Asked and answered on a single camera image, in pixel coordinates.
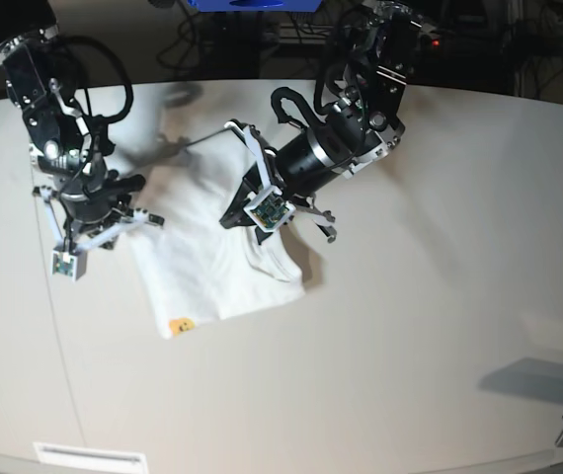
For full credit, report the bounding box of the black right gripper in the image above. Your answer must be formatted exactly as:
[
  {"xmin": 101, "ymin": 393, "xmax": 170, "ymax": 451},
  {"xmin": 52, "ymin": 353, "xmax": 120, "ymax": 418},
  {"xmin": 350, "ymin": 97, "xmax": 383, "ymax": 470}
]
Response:
[{"xmin": 56, "ymin": 185, "xmax": 133, "ymax": 240}]

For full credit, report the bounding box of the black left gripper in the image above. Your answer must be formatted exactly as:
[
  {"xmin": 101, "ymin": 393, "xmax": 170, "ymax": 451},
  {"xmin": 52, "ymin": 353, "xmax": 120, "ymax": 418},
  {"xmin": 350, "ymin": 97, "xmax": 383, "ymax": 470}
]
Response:
[{"xmin": 219, "ymin": 125, "xmax": 361, "ymax": 246}]

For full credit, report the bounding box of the white printed T-shirt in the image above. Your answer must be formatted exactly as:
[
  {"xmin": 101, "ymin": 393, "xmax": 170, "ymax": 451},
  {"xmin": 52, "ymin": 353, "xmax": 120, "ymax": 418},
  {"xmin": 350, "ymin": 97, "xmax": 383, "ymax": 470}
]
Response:
[{"xmin": 129, "ymin": 131, "xmax": 305, "ymax": 339}]

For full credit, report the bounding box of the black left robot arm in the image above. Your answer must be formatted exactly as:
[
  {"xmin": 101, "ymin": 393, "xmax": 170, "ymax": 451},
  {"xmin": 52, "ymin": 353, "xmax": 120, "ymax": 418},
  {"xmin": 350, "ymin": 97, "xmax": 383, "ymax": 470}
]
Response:
[{"xmin": 219, "ymin": 1, "xmax": 425, "ymax": 242}]

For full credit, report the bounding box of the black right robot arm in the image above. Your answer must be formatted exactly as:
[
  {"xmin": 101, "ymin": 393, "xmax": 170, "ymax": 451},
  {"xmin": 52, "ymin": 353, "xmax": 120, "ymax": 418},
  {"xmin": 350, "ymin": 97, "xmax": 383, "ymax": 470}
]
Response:
[{"xmin": 0, "ymin": 1, "xmax": 145, "ymax": 244}]

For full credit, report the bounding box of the blue box at top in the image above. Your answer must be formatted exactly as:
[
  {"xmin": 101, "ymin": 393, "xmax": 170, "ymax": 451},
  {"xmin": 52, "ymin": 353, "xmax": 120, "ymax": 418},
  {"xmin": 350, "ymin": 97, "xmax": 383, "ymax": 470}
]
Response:
[{"xmin": 188, "ymin": 0, "xmax": 322, "ymax": 13}]

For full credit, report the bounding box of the white paper label sheet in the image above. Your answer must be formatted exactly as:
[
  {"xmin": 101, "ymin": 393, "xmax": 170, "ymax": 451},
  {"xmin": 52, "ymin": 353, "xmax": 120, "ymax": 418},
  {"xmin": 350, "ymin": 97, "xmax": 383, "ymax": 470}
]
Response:
[{"xmin": 34, "ymin": 442, "xmax": 148, "ymax": 473}]

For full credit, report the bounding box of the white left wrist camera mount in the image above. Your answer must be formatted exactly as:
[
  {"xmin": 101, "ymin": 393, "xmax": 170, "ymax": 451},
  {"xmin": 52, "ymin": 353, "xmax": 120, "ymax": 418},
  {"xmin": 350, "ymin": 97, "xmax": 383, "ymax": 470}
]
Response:
[{"xmin": 224, "ymin": 118, "xmax": 338, "ymax": 246}]

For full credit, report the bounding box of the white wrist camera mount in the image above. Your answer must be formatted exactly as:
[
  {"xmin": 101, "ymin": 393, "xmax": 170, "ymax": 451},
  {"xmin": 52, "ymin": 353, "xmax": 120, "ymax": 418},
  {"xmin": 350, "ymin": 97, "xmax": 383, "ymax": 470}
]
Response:
[
  {"xmin": 33, "ymin": 186, "xmax": 165, "ymax": 281},
  {"xmin": 224, "ymin": 118, "xmax": 338, "ymax": 246}
]

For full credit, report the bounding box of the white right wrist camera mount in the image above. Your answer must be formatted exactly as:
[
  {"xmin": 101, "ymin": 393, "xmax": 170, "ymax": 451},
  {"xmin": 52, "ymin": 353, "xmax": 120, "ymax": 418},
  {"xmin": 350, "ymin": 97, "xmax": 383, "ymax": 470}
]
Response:
[{"xmin": 33, "ymin": 186, "xmax": 165, "ymax": 281}]

